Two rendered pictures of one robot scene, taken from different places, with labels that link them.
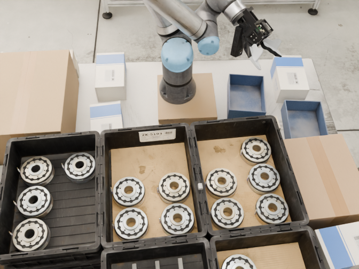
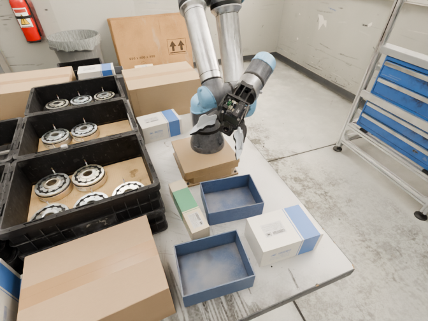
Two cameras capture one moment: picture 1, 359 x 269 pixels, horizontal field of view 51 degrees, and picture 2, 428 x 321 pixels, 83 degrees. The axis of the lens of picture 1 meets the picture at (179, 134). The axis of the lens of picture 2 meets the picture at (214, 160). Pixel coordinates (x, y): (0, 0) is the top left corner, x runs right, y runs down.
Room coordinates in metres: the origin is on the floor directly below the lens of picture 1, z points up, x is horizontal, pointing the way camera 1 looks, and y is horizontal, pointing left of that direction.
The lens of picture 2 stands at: (0.81, -0.83, 1.43)
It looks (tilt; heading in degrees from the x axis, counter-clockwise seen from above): 41 degrees down; 74
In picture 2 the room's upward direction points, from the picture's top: straight up
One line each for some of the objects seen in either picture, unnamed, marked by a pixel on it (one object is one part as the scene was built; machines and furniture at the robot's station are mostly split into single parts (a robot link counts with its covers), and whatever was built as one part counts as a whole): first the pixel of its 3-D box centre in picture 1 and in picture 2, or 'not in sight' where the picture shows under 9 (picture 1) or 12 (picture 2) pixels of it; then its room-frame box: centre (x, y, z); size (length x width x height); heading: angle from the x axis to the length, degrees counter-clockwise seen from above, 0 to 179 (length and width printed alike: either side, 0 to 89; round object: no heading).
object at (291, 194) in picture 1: (242, 178); (89, 186); (0.58, -0.21, 0.87); 0.40 x 0.30 x 0.11; 9
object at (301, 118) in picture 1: (304, 125); (212, 265); (0.90, -0.50, 0.74); 0.20 x 0.15 x 0.07; 0
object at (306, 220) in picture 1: (244, 171); (83, 174); (0.58, -0.21, 0.92); 0.40 x 0.30 x 0.02; 9
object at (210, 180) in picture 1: (221, 181); (88, 174); (0.57, -0.14, 0.86); 0.10 x 0.10 x 0.01
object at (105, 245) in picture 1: (149, 180); (79, 125); (0.54, 0.09, 0.92); 0.40 x 0.30 x 0.02; 9
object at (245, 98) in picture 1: (246, 97); (230, 198); (1.04, -0.28, 0.74); 0.20 x 0.15 x 0.07; 177
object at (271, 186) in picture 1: (264, 177); (91, 205); (0.59, -0.29, 0.86); 0.10 x 0.10 x 0.01
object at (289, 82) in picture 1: (288, 79); (281, 234); (1.14, -0.47, 0.75); 0.20 x 0.12 x 0.09; 1
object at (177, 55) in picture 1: (177, 60); (207, 109); (1.03, 0.02, 0.95); 0.13 x 0.12 x 0.14; 3
